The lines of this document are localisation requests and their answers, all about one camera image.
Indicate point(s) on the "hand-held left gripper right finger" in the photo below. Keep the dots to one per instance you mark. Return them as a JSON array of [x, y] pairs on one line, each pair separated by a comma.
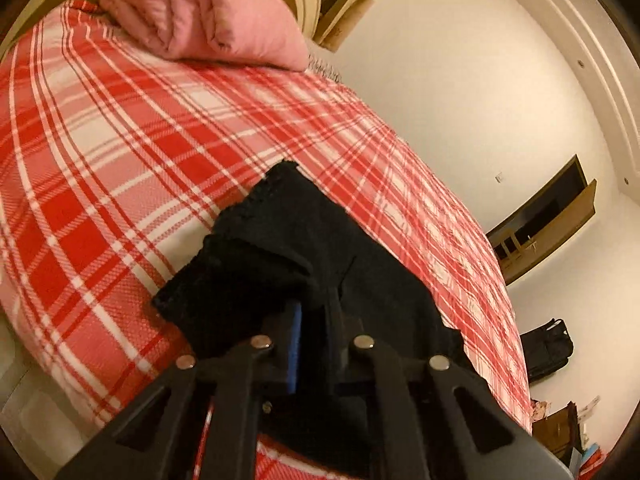
[[334, 330]]

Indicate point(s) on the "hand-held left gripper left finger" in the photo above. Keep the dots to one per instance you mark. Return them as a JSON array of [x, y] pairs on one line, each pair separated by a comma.
[[296, 340]]

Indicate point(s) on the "black pants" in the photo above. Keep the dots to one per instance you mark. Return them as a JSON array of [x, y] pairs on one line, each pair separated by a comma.
[[300, 255]]

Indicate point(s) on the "black bag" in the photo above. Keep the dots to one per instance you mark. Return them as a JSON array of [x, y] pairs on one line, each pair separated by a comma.
[[547, 350]]

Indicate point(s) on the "wooden door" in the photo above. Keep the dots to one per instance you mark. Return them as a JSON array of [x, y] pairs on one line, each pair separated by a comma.
[[545, 220]]

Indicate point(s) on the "red plaid blanket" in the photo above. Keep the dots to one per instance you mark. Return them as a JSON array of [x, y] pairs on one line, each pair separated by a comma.
[[150, 150]]

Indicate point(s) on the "wooden cabinet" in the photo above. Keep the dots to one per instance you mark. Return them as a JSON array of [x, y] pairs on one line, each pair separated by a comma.
[[557, 430]]

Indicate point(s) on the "cluttered colourful boxes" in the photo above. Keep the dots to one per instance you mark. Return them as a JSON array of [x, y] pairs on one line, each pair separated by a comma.
[[592, 450]]

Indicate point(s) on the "pink quilt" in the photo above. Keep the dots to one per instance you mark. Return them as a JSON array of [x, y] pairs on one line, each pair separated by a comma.
[[210, 15]]

